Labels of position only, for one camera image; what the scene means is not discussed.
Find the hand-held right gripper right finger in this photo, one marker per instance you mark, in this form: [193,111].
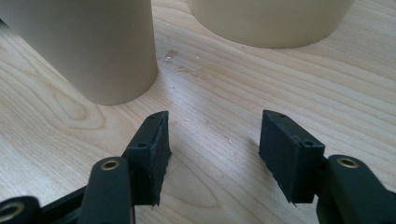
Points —
[286,158]

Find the beige cup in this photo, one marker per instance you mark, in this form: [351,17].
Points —
[84,46]

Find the beige round container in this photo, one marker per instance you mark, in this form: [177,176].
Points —
[267,21]

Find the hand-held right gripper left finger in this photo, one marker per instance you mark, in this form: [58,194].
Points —
[149,158]

